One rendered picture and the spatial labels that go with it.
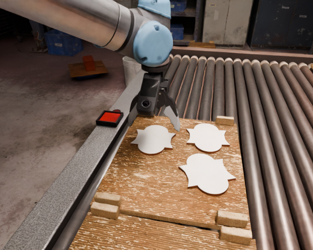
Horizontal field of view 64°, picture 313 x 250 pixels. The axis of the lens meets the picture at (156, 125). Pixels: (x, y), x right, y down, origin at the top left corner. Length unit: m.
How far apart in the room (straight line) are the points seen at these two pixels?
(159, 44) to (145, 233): 0.36
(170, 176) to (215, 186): 0.11
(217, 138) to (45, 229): 0.51
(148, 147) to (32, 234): 0.35
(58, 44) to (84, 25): 4.44
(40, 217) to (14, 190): 1.51
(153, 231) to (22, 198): 1.60
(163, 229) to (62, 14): 0.43
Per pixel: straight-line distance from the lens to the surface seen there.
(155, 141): 0.75
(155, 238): 0.54
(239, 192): 0.64
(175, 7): 4.96
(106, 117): 0.91
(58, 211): 0.65
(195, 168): 0.67
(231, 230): 0.54
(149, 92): 0.63
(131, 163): 0.69
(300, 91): 1.27
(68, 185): 0.70
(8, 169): 2.36
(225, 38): 5.15
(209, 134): 0.79
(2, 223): 1.97
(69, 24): 0.41
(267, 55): 1.61
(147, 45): 0.44
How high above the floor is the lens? 1.39
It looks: 33 degrees down
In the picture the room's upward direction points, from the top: straight up
